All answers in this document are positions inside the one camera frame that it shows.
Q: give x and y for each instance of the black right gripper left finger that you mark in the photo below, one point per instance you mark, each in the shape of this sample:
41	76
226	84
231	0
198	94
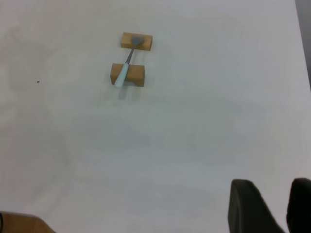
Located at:
247	211

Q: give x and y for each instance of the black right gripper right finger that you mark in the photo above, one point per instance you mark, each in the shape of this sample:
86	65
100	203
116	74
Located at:
301	206

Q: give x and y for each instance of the arched wooden block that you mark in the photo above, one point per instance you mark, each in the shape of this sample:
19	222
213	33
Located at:
136	72

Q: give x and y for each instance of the flat rectangular wooden block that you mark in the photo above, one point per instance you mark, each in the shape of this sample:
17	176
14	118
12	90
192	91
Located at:
126	42

